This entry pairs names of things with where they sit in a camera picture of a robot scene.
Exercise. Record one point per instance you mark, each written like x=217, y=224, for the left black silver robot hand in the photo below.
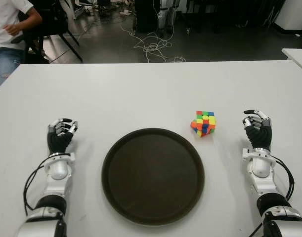
x=58, y=140

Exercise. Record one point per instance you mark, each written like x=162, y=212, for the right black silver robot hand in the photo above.
x=260, y=135

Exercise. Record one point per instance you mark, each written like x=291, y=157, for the multicoloured Rubik's cube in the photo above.
x=202, y=123

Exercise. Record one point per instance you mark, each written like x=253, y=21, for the left silver black robot arm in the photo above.
x=58, y=168

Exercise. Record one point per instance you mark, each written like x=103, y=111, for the right silver black robot arm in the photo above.
x=260, y=168

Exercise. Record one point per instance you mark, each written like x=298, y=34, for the round dark brown plate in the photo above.
x=153, y=172

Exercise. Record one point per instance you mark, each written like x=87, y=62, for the white side table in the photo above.
x=299, y=58

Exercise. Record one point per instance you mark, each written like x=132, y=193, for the black chair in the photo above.
x=52, y=14

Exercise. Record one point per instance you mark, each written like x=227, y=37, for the seated person in white shirt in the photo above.
x=5, y=14

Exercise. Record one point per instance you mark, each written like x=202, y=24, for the black cabinet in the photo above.
x=145, y=14

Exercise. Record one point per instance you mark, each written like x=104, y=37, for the white humanoid robot legs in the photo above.
x=163, y=17

